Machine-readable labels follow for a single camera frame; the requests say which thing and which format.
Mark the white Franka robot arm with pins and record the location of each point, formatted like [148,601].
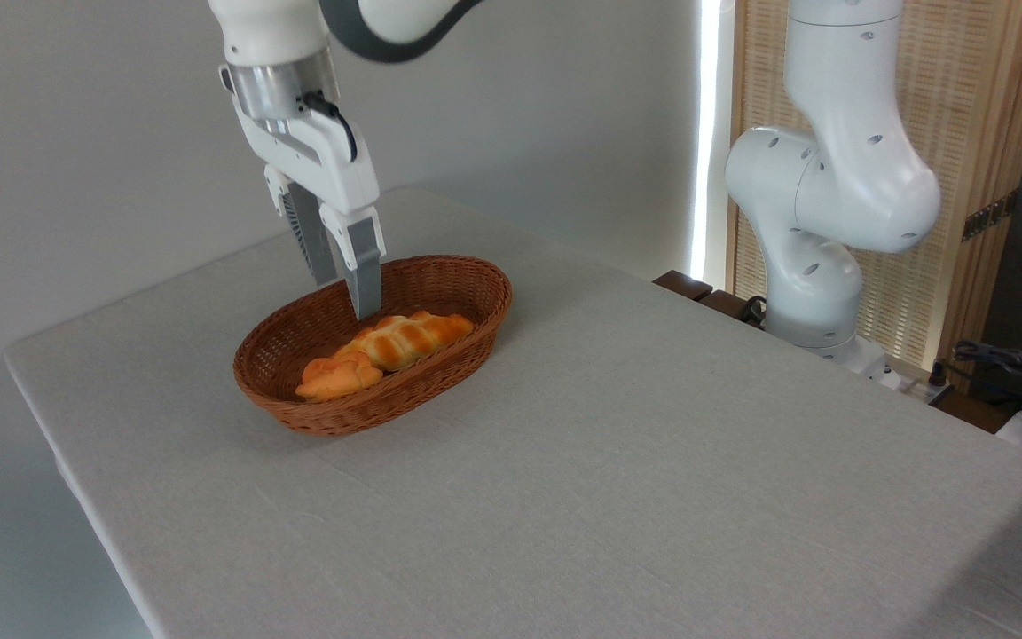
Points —
[830,195]

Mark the long braided bread loaf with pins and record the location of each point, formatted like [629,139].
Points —
[409,339]

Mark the white power strip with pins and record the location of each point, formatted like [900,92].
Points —
[915,386]

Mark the small orange bread roll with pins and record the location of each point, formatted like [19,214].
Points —
[334,382]

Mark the wooden slatted folding screen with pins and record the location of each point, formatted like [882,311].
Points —
[972,89]

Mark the brown wicker oval basket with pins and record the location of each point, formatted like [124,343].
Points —
[351,419]

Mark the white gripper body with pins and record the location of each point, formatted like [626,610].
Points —
[329,169]

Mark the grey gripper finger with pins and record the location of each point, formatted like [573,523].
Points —
[309,235]
[365,266]

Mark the grey tablecloth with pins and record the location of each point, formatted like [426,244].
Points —
[653,497]

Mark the dark wooden furniture piece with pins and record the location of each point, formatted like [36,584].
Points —
[681,284]

